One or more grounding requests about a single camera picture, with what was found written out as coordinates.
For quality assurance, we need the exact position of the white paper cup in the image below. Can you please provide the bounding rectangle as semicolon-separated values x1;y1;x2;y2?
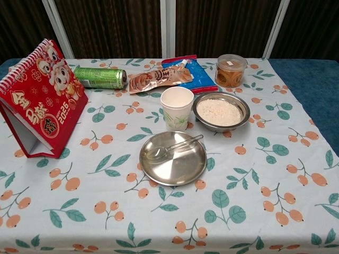
160;87;195;132

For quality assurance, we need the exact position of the blue plastic packet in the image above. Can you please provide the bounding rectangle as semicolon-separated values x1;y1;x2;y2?
161;54;220;94

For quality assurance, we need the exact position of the red spiral desk calendar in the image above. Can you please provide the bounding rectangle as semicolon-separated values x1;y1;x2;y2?
0;39;89;159

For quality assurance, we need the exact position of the brown sauce pouch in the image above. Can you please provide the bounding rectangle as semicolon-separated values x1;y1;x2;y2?
128;65;195;95

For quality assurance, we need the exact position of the green drink can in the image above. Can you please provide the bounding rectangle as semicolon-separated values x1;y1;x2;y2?
73;66;129;90

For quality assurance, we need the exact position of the stainless steel bowl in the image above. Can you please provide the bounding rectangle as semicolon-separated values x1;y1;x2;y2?
192;92;251;133

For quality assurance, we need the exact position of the floral fruit print tablecloth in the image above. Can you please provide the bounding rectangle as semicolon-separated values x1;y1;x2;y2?
0;57;339;254

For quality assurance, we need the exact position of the stainless steel plate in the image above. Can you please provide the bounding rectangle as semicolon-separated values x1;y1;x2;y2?
139;130;208;187

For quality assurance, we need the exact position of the clear jar of rubber bands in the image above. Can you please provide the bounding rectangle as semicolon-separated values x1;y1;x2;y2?
215;53;248;88

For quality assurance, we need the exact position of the metal spoon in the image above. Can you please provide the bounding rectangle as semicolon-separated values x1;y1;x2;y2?
146;134;204;162

